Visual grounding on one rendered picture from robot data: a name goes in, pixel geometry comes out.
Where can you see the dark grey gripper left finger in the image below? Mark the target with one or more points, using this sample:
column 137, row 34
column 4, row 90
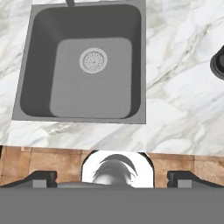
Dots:
column 43, row 178

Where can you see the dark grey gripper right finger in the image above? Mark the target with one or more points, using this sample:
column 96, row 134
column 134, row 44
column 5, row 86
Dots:
column 179, row 178

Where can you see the grey kitchen sink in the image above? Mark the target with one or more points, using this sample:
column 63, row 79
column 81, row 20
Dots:
column 87, row 73

